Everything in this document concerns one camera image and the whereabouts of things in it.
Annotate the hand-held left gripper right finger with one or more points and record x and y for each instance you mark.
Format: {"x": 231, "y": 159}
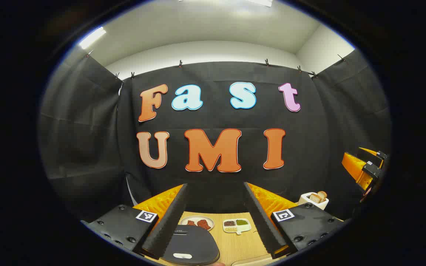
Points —
{"x": 263, "y": 218}

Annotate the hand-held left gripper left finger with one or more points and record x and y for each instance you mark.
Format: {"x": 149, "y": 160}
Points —
{"x": 168, "y": 221}

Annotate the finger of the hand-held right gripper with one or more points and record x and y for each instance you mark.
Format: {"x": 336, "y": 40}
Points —
{"x": 374, "y": 153}
{"x": 355, "y": 168}

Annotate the dark grey rice cooker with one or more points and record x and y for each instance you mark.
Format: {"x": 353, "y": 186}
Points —
{"x": 194, "y": 244}

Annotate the round white plate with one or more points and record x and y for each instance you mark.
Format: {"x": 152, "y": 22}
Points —
{"x": 183, "y": 221}

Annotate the red meat piece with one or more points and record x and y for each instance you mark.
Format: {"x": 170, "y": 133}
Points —
{"x": 191, "y": 223}
{"x": 203, "y": 224}

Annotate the white divided bean dish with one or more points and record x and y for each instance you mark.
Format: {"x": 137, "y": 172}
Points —
{"x": 237, "y": 226}

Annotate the toast bread slice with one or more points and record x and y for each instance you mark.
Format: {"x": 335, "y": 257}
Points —
{"x": 323, "y": 194}
{"x": 315, "y": 198}

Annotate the white toaster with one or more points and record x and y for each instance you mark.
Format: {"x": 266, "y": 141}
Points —
{"x": 307, "y": 201}

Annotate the black backdrop cloth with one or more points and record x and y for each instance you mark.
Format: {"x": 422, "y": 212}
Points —
{"x": 213, "y": 118}

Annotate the ceiling light panel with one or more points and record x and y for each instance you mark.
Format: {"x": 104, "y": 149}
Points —
{"x": 257, "y": 2}
{"x": 93, "y": 37}

